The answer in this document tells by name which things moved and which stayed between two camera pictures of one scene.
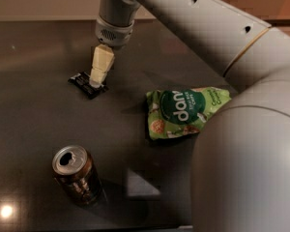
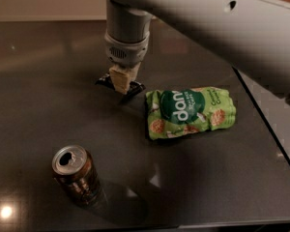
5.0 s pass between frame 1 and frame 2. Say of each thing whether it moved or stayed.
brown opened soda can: stayed
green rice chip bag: stayed
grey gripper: moved
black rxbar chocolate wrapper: moved
